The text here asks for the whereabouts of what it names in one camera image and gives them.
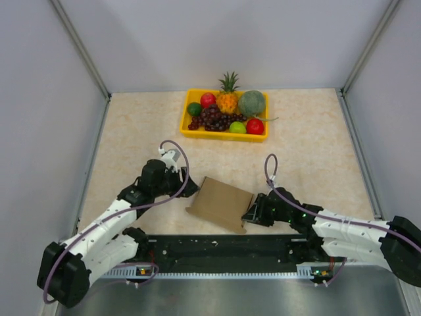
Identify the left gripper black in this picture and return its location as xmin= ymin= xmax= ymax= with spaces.
xmin=153 ymin=167 xmax=200 ymax=198

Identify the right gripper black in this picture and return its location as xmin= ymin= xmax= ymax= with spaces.
xmin=242 ymin=192 xmax=292 ymax=226

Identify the brown cardboard box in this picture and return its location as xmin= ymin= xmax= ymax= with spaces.
xmin=186 ymin=177 xmax=253 ymax=234

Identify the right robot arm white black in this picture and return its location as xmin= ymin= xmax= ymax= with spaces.
xmin=242 ymin=187 xmax=420 ymax=287

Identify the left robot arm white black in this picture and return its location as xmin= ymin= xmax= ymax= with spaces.
xmin=37 ymin=154 xmax=199 ymax=307

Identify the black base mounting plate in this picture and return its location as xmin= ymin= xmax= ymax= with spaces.
xmin=134 ymin=234 xmax=330 ymax=274

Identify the purple grape bunch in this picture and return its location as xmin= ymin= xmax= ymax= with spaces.
xmin=187 ymin=104 xmax=247 ymax=132

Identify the light green apple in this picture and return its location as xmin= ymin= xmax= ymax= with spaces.
xmin=229 ymin=121 xmax=247 ymax=134

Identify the dark green lime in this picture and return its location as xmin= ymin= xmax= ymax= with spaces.
xmin=187 ymin=102 xmax=203 ymax=117

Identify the red tomato fruit front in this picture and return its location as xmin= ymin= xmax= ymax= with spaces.
xmin=246 ymin=118 xmax=265 ymax=135

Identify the red apple at back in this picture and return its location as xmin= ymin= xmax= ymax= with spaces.
xmin=200 ymin=92 xmax=216 ymax=109

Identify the yellow plastic tray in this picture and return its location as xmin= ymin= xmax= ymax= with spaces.
xmin=179 ymin=89 xmax=270 ymax=142

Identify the pineapple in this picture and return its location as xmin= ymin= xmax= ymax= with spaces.
xmin=216 ymin=72 xmax=239 ymax=115

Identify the green netted melon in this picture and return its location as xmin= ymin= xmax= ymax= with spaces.
xmin=238 ymin=90 xmax=266 ymax=117

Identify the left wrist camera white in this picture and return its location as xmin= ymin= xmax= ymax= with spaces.
xmin=159 ymin=148 xmax=181 ymax=172

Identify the white cable duct strip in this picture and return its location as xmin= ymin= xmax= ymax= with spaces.
xmin=101 ymin=265 xmax=334 ymax=281

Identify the left aluminium frame post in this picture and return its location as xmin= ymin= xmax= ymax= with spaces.
xmin=48 ymin=0 xmax=111 ymax=101

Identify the aluminium frame post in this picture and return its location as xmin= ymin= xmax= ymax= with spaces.
xmin=339 ymin=0 xmax=403 ymax=98
xmin=48 ymin=0 xmax=111 ymax=101

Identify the right aluminium frame post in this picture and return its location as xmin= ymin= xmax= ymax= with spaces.
xmin=339 ymin=0 xmax=403 ymax=98

